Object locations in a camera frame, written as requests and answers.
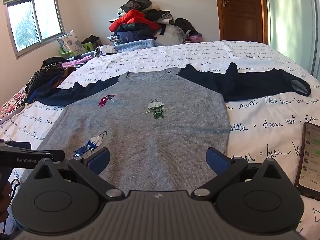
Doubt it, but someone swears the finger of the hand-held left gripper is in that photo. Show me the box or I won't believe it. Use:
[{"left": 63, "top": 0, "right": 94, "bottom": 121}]
[{"left": 47, "top": 149, "right": 66, "bottom": 162}]

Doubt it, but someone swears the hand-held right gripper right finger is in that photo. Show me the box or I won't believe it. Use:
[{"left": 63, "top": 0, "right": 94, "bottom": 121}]
[{"left": 191, "top": 147, "right": 290, "bottom": 202}]

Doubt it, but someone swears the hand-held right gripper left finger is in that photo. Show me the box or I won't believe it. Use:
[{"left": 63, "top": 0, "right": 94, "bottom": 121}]
[{"left": 31, "top": 147, "right": 125, "bottom": 201}]

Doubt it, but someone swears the grey sweater with navy sleeves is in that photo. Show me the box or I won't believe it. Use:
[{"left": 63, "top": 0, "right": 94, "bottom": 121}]
[{"left": 26, "top": 64, "right": 312, "bottom": 192}]

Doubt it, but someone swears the pile of striped clothes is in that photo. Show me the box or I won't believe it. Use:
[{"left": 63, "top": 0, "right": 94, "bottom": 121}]
[{"left": 25, "top": 56, "right": 78, "bottom": 103}]

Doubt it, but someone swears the pile of dark clothes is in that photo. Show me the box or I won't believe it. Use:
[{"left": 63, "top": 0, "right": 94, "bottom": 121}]
[{"left": 107, "top": 0, "right": 203, "bottom": 47}]

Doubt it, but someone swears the pink floral quilt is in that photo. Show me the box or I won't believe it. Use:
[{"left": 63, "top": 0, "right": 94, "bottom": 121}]
[{"left": 0, "top": 85, "right": 32, "bottom": 126}]

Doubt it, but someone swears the white script-print bed sheet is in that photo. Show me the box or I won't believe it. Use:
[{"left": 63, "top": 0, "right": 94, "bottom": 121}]
[{"left": 0, "top": 40, "right": 320, "bottom": 240}]

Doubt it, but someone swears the black smartphone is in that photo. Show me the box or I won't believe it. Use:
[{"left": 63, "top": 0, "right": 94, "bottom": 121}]
[{"left": 294, "top": 122, "right": 320, "bottom": 196}]

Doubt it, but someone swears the pink garment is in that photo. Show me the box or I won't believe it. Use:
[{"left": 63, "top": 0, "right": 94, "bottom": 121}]
[{"left": 62, "top": 54, "right": 93, "bottom": 68}]

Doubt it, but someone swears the white printed garment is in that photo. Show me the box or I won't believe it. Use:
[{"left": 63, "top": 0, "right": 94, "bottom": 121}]
[{"left": 96, "top": 44, "right": 116, "bottom": 56}]

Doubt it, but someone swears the green plastic basket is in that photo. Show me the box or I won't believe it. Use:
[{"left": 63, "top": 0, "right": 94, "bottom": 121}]
[{"left": 59, "top": 42, "right": 94, "bottom": 57}]

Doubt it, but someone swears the floral pillow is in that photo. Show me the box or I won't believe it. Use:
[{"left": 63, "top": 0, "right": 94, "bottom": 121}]
[{"left": 56, "top": 30, "right": 85, "bottom": 54}]

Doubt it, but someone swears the dark garment on basket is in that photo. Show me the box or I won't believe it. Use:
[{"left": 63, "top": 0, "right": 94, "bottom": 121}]
[{"left": 81, "top": 35, "right": 101, "bottom": 45}]

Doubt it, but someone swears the light blue knitted blanket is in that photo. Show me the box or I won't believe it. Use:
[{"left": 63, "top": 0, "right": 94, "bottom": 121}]
[{"left": 112, "top": 39, "right": 163, "bottom": 54}]

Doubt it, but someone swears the sliding window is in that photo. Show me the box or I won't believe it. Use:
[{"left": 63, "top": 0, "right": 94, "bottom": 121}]
[{"left": 5, "top": 0, "right": 66, "bottom": 60}]

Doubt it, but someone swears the clear plastic bag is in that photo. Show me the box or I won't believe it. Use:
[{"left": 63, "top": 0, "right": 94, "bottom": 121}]
[{"left": 155, "top": 24, "right": 187, "bottom": 45}]

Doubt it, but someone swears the brown wooden door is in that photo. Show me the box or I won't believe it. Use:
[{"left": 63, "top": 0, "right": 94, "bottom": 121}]
[{"left": 214, "top": 0, "right": 269, "bottom": 47}]

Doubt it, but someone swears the frosted wardrobe sliding door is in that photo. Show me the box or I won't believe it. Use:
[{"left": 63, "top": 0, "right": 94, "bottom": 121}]
[{"left": 264, "top": 0, "right": 320, "bottom": 77}]

